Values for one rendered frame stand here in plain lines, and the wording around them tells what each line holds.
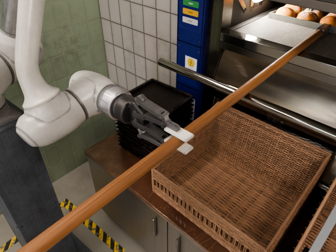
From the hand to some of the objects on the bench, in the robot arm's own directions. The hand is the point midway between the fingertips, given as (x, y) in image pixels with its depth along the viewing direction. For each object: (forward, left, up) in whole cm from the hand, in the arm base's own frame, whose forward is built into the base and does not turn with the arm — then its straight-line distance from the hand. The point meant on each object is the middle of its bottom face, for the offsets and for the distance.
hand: (178, 138), depth 70 cm
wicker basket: (-1, +42, -61) cm, 74 cm away
